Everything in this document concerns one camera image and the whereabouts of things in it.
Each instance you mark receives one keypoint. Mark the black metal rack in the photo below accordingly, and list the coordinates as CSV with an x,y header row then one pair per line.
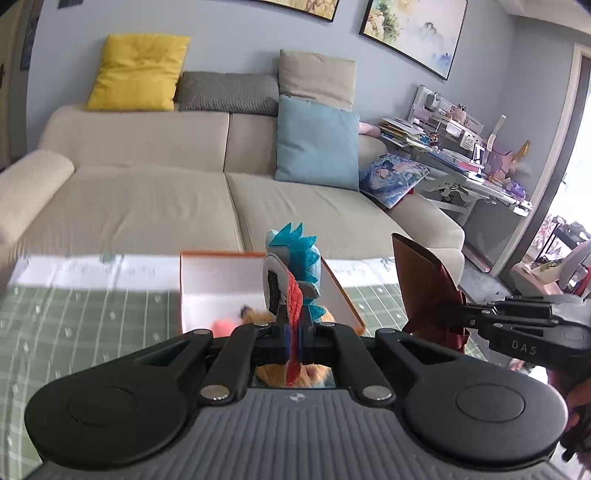
x,y
565,235

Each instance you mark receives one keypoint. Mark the stack of books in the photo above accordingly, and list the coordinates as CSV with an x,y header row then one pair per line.
x,y
404,131

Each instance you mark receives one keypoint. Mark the purple plush toy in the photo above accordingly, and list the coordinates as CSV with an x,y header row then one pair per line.
x,y
503,161

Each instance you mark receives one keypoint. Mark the pink plush toy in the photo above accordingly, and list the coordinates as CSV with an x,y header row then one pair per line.
x,y
222,326

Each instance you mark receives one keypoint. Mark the blue and red plush toy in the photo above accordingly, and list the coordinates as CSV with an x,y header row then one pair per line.
x,y
300,258

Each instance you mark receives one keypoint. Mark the dark framed wall picture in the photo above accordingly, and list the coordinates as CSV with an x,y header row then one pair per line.
x,y
31,37

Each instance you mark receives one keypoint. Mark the grey checked pillow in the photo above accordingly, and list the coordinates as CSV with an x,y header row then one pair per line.
x,y
226,92

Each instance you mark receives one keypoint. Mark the beige pillow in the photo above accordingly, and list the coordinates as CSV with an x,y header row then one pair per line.
x,y
318,76

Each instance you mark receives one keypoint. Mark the pink soft item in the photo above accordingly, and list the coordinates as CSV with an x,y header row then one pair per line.
x,y
369,129

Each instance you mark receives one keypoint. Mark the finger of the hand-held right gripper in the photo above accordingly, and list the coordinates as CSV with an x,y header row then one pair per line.
x,y
508,308
485,325

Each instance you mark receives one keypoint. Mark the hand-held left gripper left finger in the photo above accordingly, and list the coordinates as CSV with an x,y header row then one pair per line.
x,y
270,344

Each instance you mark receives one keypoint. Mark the person's right hand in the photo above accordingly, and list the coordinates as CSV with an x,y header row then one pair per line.
x,y
581,399

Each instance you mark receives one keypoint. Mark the yellow pillow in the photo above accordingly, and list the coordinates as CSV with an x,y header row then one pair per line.
x,y
138,74

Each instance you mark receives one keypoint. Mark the brown teddy bear teal sweater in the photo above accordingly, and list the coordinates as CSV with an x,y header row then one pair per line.
x,y
277,374

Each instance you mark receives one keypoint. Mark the white curved frame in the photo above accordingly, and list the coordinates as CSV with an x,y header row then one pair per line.
x,y
572,270

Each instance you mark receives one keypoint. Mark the green checked tablecloth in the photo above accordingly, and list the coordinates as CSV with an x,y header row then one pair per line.
x,y
92,323

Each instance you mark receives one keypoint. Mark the beige sofa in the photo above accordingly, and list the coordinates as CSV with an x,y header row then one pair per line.
x,y
138,207

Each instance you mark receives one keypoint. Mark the blue printed pillow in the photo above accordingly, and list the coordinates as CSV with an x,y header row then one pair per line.
x,y
392,177

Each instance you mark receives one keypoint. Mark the large landscape wall painting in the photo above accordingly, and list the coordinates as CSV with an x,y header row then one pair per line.
x,y
411,32

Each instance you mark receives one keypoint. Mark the dark red face mask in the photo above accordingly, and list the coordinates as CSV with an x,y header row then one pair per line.
x,y
415,277

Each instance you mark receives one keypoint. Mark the white desk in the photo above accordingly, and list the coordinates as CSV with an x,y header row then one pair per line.
x,y
461,177

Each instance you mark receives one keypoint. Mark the white desk shelf organiser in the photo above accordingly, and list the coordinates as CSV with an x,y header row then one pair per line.
x,y
450,122

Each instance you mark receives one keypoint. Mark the light blue pillow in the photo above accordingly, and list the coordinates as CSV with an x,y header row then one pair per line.
x,y
318,143

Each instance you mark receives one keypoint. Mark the yellow landscape wall painting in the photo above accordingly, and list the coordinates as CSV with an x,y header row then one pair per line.
x,y
309,8

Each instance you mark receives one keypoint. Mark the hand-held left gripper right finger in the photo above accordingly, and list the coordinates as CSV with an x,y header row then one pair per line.
x,y
314,344

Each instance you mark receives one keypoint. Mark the orange cardboard box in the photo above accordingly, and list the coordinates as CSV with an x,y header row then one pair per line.
x,y
217,286

